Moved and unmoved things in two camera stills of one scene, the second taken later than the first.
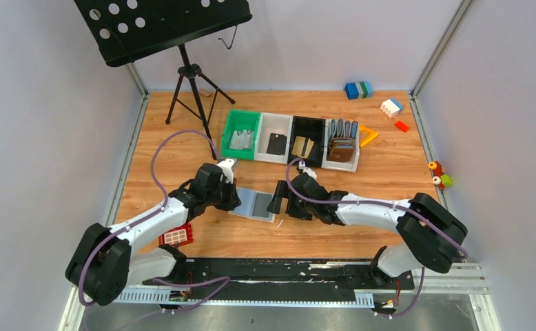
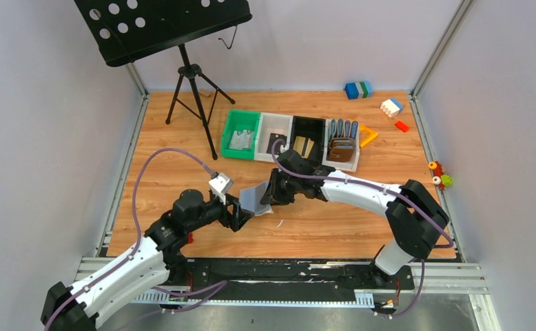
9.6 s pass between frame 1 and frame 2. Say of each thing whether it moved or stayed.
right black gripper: moved
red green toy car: stayed
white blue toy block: stayed
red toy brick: stayed
